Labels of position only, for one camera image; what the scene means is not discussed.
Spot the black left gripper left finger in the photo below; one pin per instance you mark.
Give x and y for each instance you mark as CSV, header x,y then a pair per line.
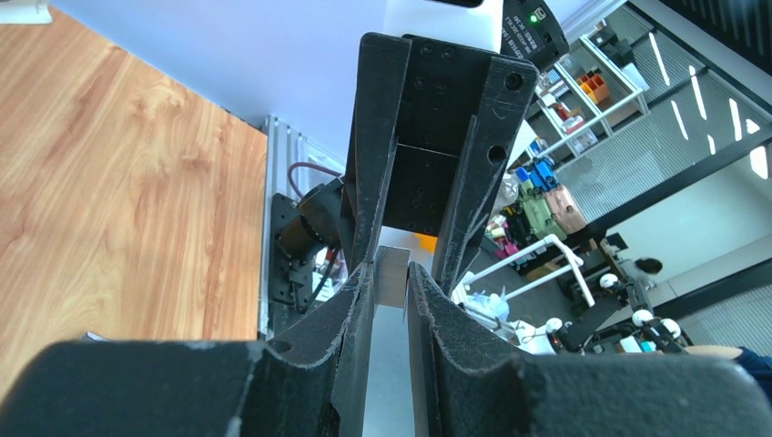
x,y
308,381

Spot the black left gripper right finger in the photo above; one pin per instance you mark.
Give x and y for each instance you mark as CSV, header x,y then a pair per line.
x,y
466,381

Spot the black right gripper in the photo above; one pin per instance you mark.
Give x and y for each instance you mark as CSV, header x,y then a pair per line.
x,y
453,113

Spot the staple strip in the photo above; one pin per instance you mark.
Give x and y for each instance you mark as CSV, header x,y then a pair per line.
x,y
391,276

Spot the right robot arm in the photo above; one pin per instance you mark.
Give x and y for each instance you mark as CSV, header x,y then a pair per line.
x,y
485,25

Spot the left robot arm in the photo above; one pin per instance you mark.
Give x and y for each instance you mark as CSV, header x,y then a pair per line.
x,y
301,247

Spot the background shelving with items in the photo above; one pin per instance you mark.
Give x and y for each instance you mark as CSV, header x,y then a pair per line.
x,y
676,198

